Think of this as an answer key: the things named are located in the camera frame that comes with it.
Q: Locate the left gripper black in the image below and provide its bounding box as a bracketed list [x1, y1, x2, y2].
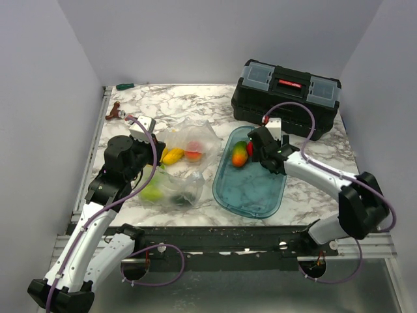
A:
[126, 133, 167, 181]

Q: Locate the red fake fruit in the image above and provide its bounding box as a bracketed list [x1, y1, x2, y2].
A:
[246, 142, 253, 157]

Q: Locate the orange green fake mango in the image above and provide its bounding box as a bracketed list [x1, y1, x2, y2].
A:
[231, 141, 248, 167]

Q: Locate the light green fake pear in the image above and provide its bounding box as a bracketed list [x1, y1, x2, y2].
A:
[139, 185, 164, 202]

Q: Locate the translucent printed plastic bag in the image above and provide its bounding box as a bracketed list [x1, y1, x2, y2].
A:
[138, 117, 222, 207]

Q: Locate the fake peach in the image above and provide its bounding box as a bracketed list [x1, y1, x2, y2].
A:
[184, 141, 204, 162]

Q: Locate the dark green fake avocado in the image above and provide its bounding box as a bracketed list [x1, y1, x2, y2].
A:
[170, 192, 195, 207]

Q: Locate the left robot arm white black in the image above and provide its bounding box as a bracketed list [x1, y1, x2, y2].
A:
[27, 135, 165, 312]

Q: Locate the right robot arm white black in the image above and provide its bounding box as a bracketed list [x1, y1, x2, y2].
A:
[248, 127, 390, 256]

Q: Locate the teal transparent plastic tray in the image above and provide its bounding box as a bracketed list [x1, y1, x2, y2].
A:
[212, 126, 286, 219]

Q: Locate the brown water tap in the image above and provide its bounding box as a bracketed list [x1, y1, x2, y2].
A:
[105, 101, 126, 121]

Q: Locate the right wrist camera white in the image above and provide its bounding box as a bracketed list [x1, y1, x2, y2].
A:
[265, 117, 281, 141]

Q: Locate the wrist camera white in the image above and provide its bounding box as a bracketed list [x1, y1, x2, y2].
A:
[265, 117, 281, 141]
[127, 115, 156, 143]

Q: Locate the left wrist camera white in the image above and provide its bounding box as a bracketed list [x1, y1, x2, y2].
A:
[127, 115, 156, 143]

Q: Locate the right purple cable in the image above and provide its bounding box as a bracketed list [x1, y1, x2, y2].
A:
[261, 102, 397, 284]

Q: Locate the purple cable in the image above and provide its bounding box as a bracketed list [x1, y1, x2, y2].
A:
[261, 102, 397, 284]
[45, 115, 186, 313]

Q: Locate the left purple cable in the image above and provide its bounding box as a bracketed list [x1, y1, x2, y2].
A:
[45, 115, 186, 313]

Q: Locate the black toolbox red handle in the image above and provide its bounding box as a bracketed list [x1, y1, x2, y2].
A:
[231, 59, 341, 141]

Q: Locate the green handled screwdriver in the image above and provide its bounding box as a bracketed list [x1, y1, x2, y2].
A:
[115, 82, 149, 91]

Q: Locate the black mounting base rail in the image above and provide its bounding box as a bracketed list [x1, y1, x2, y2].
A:
[107, 224, 339, 273]

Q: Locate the aluminium frame rail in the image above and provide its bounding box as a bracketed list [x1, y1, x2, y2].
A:
[325, 231, 398, 260]

